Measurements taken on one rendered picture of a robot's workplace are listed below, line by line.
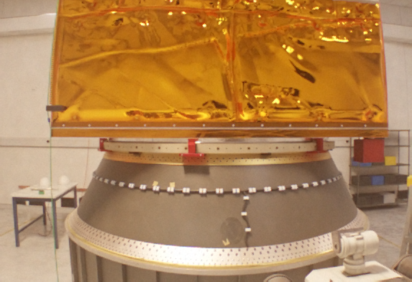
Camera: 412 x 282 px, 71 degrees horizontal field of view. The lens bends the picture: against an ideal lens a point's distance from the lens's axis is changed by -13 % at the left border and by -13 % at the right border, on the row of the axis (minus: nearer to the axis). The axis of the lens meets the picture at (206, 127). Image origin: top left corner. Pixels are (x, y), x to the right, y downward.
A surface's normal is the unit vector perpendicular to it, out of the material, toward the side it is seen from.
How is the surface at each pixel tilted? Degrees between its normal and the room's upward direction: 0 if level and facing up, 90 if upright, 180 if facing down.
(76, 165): 90
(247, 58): 84
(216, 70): 89
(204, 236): 62
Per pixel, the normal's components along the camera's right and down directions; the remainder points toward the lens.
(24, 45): 0.05, -0.03
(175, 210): -0.22, -0.49
